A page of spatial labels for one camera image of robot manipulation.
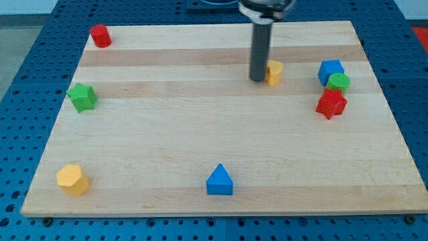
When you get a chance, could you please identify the green cylinder block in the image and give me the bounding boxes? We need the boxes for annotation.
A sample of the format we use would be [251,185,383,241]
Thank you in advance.
[326,73,350,95]

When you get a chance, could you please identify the red star block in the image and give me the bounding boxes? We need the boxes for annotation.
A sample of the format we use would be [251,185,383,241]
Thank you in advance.
[316,88,348,120]

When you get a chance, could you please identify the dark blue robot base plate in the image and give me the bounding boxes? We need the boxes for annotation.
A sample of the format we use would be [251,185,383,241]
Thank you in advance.
[185,0,238,13]

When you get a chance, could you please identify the wooden board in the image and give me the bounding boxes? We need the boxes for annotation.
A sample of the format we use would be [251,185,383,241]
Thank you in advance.
[21,21,427,218]

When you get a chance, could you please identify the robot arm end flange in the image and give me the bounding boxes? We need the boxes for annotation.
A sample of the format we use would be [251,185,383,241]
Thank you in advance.
[238,0,297,25]

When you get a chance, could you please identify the yellow heart block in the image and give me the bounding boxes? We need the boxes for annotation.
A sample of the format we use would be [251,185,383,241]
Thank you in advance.
[265,60,284,86]

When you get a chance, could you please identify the blue cube block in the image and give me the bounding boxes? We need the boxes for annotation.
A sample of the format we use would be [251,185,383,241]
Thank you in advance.
[318,60,344,86]

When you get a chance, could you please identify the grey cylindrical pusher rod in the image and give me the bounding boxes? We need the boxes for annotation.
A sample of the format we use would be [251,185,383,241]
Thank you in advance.
[249,23,272,82]

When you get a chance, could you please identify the blue triangle block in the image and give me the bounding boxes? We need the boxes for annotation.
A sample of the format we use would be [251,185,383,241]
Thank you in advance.
[205,164,233,195]

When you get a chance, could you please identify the green star block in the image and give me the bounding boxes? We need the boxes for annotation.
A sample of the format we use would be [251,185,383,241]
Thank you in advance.
[66,83,98,113]

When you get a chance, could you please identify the yellow hexagon block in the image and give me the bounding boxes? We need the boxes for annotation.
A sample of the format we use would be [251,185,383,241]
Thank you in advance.
[56,165,90,196]

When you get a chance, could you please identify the red cylinder block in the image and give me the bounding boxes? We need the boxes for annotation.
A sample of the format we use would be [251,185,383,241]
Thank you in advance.
[90,24,112,48]

